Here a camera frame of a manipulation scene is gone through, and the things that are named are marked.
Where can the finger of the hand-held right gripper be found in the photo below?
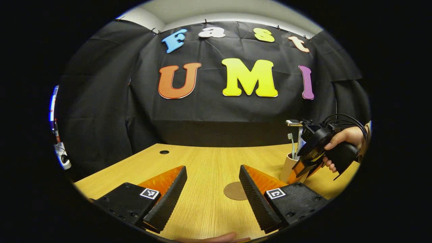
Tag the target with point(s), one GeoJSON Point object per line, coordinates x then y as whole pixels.
{"type": "Point", "coordinates": [312, 155]}
{"type": "Point", "coordinates": [312, 171]}

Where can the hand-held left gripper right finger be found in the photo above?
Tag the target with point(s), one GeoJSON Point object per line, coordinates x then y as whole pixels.
{"type": "Point", "coordinates": [256, 199]}

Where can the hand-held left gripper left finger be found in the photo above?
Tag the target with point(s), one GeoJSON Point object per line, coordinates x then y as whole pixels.
{"type": "Point", "coordinates": [168, 199]}

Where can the pale green toothbrush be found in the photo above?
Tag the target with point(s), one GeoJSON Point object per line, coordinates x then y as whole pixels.
{"type": "Point", "coordinates": [291, 145]}

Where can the round brown coaster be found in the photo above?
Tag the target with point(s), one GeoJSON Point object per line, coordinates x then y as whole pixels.
{"type": "Point", "coordinates": [233, 190]}

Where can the wooden desktop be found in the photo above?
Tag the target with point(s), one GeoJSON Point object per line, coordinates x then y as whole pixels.
{"type": "Point", "coordinates": [206, 168]}

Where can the black backdrop cloth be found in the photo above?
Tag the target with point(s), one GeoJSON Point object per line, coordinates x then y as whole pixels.
{"type": "Point", "coordinates": [219, 114]}

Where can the white side desk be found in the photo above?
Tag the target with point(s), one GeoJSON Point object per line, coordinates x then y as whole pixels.
{"type": "Point", "coordinates": [63, 158]}

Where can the computer monitor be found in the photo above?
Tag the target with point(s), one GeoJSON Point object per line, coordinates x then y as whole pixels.
{"type": "Point", "coordinates": [54, 104]}

